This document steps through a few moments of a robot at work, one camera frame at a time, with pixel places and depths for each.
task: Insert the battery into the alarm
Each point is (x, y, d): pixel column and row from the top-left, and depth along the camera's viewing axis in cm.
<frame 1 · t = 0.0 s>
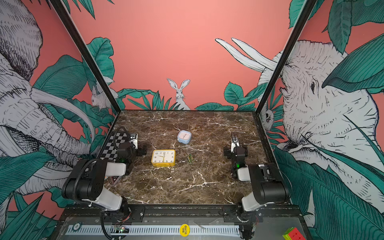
left hand: (138, 140, 95), fingers open
right hand: (234, 141, 94), fingers open
yellow alarm clock: (161, 158, 94), point 2 cm above the table
blue alarm clock: (184, 136, 103), point 4 cm above the table
green battery: (190, 158, 95), on the table
checkerboard calibration card: (110, 151, 95), point 4 cm above the table

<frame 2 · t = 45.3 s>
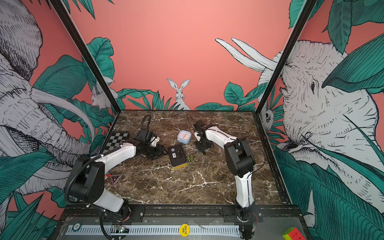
left hand: (167, 152, 89), fingers open
right hand: (201, 145, 96), fingers open
yellow alarm clock: (178, 156, 94), point 3 cm above the table
the other named things where they were.

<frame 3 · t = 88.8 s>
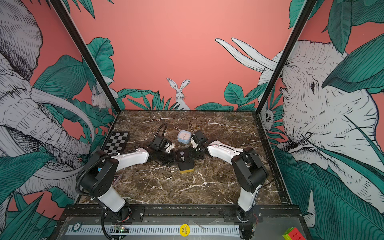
left hand: (182, 159, 88), fingers open
right hand: (186, 155, 89), fingers closed
yellow alarm clock: (185, 164, 90), point 4 cm above the table
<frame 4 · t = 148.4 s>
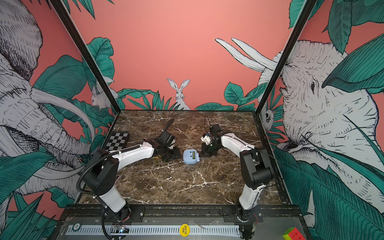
left hand: (181, 155, 89), fingers open
right hand: (199, 153, 88), fingers closed
blue alarm clock: (188, 156, 94), point 3 cm above the table
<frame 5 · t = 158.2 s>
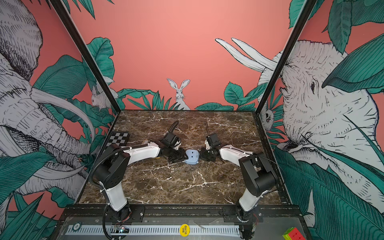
left hand: (187, 157, 90), fingers open
right hand: (198, 154, 92), fingers closed
